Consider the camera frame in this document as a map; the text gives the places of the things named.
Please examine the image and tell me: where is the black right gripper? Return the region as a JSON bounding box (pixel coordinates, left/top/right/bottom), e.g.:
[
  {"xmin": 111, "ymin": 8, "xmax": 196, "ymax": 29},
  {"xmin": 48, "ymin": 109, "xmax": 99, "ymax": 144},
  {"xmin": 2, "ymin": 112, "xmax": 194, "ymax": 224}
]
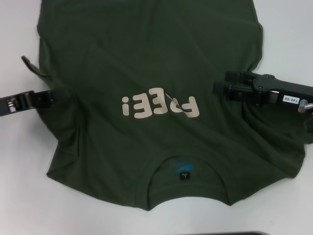
[{"xmin": 213, "ymin": 70, "xmax": 313, "ymax": 107}]

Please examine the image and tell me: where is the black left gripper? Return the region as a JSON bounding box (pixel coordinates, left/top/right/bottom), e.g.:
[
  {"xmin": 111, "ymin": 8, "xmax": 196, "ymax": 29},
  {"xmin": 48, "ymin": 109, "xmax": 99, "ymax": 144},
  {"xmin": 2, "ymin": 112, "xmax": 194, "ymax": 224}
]
[{"xmin": 0, "ymin": 90, "xmax": 56, "ymax": 118}]

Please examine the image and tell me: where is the dark green printed T-shirt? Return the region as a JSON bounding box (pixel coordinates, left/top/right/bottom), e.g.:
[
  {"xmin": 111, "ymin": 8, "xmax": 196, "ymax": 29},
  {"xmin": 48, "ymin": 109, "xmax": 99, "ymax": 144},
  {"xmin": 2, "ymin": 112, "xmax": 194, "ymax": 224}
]
[{"xmin": 21, "ymin": 0, "xmax": 313, "ymax": 213}]

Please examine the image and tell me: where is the white number label sticker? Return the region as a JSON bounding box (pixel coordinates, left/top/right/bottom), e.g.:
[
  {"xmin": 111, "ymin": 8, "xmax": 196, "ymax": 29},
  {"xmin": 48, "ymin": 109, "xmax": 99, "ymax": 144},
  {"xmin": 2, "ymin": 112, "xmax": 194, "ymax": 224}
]
[{"xmin": 282, "ymin": 94, "xmax": 301, "ymax": 105}]

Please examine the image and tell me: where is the silver right cable connector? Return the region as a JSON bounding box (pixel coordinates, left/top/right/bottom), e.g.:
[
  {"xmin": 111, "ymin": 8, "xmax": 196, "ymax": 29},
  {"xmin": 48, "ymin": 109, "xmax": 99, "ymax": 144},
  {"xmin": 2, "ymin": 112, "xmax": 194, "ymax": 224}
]
[{"xmin": 297, "ymin": 99, "xmax": 313, "ymax": 114}]

